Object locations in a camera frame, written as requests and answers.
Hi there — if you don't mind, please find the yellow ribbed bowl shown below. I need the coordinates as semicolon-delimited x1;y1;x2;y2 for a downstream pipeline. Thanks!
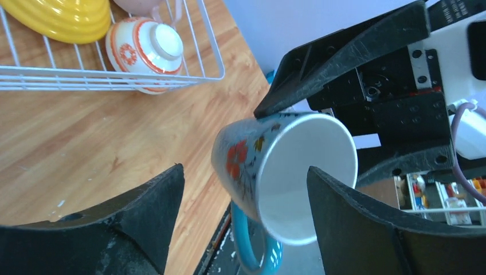
1;0;112;44

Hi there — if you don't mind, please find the white wire dish rack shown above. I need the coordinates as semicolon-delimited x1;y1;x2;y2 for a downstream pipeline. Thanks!
1;1;225;95

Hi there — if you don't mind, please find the pink mug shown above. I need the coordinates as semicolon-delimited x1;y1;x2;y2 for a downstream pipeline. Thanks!
114;0;183;26

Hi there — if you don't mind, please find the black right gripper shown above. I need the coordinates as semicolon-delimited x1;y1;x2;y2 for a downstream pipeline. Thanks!
254;1;456;188

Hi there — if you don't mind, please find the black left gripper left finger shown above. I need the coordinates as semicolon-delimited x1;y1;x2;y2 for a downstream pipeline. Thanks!
1;164;185;274

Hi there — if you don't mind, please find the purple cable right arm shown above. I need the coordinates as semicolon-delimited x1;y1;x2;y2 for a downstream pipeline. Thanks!
450;101;486;206

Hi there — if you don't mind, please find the blue floral mug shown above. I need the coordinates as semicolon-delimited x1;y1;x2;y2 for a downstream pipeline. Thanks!
211;112;358;274

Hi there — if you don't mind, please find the white orange patterned bowl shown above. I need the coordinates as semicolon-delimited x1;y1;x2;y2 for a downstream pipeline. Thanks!
105;17;184;76

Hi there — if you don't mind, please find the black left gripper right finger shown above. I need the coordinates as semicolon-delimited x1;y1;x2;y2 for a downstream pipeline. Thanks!
307;166;485;274

